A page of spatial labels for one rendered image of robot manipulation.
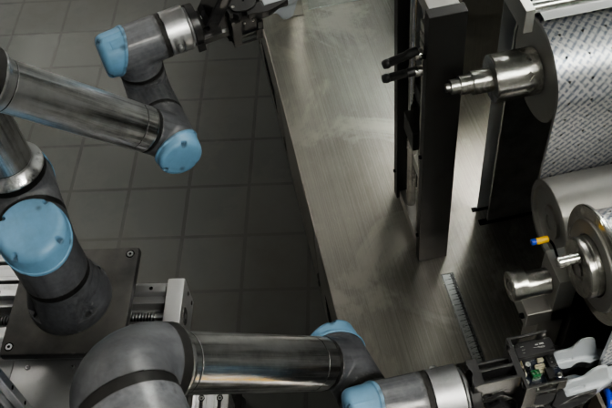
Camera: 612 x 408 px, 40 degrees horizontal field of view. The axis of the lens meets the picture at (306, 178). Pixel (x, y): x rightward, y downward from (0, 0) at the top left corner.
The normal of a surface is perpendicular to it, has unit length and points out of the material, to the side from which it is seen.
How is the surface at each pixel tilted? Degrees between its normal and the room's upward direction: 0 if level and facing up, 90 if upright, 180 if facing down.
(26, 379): 0
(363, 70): 0
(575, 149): 92
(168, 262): 0
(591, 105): 92
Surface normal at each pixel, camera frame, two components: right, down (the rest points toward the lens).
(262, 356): 0.71, -0.35
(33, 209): -0.03, -0.53
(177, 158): 0.42, 0.69
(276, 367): 0.72, -0.05
